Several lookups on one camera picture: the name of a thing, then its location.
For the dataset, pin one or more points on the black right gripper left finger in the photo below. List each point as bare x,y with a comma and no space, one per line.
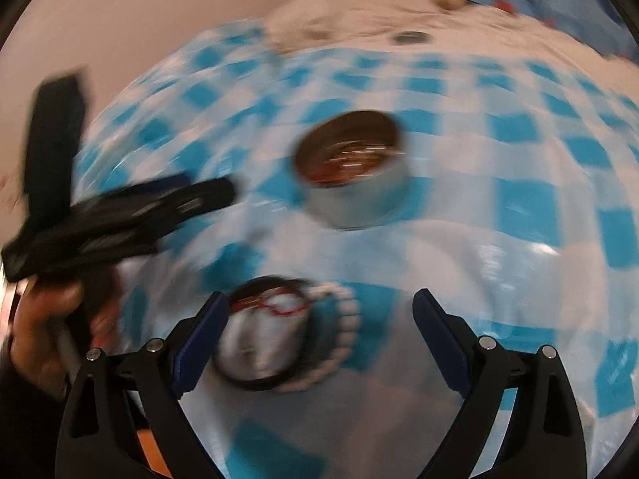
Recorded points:
98,435

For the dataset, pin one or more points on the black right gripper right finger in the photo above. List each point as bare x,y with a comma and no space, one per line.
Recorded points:
544,437

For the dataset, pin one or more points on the black cord bangle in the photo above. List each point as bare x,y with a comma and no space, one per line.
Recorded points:
275,333

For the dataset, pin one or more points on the round silver metal tin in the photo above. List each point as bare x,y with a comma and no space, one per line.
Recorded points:
353,170

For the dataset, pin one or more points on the person's left hand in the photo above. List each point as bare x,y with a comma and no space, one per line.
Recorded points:
34,348

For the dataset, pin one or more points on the blue white checkered plastic sheet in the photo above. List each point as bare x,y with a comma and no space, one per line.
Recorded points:
522,217

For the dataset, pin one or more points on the white grid-lined quilt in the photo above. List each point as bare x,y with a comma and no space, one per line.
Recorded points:
450,25

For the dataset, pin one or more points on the silver tin lid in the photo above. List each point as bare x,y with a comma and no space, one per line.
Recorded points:
411,37

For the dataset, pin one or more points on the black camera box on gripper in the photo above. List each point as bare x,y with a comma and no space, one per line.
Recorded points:
55,128

